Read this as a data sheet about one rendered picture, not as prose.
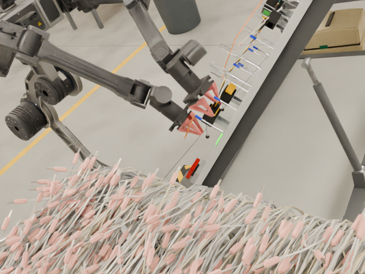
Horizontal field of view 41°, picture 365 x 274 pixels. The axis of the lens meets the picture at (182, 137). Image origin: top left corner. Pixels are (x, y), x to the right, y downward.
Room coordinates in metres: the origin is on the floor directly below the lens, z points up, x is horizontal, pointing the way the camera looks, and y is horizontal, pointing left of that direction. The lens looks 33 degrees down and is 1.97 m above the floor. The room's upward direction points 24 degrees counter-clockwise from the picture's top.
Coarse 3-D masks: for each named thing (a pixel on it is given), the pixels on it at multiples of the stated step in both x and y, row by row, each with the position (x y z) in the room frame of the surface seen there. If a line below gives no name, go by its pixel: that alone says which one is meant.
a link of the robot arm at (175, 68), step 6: (180, 54) 1.36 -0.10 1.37; (174, 60) 1.35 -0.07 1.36; (180, 60) 1.34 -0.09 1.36; (186, 60) 1.34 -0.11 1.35; (168, 66) 1.35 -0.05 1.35; (174, 66) 1.33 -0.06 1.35; (180, 66) 1.33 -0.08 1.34; (186, 66) 1.34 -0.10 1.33; (168, 72) 1.34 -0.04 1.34; (174, 72) 1.33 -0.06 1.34; (180, 72) 1.32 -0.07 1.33; (186, 72) 1.32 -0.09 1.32; (174, 78) 1.33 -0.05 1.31; (180, 78) 1.32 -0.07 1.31
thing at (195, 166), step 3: (198, 159) 1.17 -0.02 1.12; (195, 162) 1.16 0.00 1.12; (198, 162) 1.16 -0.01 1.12; (192, 165) 1.15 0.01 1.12; (195, 165) 1.15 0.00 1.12; (198, 165) 1.16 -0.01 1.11; (192, 168) 1.14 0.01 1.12; (195, 168) 1.15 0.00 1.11; (189, 171) 1.14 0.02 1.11; (192, 171) 1.13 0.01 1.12; (195, 171) 1.14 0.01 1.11; (189, 174) 1.14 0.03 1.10; (192, 174) 1.15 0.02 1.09; (186, 177) 1.16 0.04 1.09; (189, 177) 1.15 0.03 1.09
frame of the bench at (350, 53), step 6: (306, 54) 2.02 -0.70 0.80; (312, 54) 2.00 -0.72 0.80; (318, 54) 1.97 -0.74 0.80; (324, 54) 1.95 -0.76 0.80; (330, 54) 1.93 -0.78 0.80; (336, 54) 1.91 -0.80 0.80; (342, 54) 1.89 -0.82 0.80; (348, 54) 1.87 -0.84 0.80; (354, 54) 1.85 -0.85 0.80; (360, 54) 1.82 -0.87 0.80; (312, 258) 0.93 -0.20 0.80
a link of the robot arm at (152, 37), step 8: (128, 0) 1.76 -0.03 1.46; (128, 8) 1.74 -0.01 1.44; (136, 8) 1.73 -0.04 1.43; (144, 8) 1.73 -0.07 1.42; (136, 16) 1.69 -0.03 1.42; (144, 16) 1.66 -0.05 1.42; (136, 24) 1.66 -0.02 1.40; (144, 24) 1.62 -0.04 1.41; (152, 24) 1.59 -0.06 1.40; (144, 32) 1.58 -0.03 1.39; (152, 32) 1.55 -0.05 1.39; (152, 40) 1.51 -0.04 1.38; (160, 40) 1.47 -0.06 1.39; (152, 48) 1.46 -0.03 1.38; (168, 48) 1.41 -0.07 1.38; (152, 56) 1.43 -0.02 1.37; (160, 64) 1.40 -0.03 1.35
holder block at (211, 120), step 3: (210, 105) 1.33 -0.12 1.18; (207, 111) 1.31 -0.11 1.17; (219, 111) 1.31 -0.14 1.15; (204, 114) 1.31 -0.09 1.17; (216, 114) 1.30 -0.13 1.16; (204, 117) 1.32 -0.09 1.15; (207, 117) 1.31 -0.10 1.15; (210, 117) 1.30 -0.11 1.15; (213, 117) 1.29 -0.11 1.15; (216, 117) 1.30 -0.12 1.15; (201, 120) 1.33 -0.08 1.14; (207, 120) 1.31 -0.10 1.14; (210, 120) 1.31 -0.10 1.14; (213, 120) 1.30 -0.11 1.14; (210, 123) 1.31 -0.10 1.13; (210, 126) 1.32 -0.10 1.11
